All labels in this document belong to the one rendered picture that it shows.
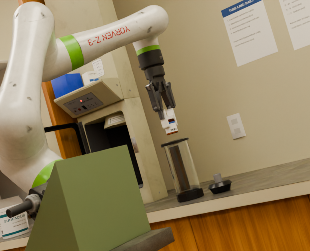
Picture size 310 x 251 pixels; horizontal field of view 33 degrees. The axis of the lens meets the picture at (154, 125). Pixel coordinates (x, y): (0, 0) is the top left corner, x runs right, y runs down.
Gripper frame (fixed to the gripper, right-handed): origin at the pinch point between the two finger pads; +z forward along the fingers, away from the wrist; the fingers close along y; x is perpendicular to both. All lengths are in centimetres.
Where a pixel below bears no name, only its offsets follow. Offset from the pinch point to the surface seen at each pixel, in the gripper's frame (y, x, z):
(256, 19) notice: -59, 20, -34
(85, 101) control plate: -9, -48, -20
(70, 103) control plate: -8, -56, -22
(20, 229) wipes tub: 4, -102, 28
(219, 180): -1.0, 13.5, 26.9
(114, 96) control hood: -11.4, -32.9, -17.9
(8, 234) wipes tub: 8, -106, 29
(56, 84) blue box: -5, -59, -32
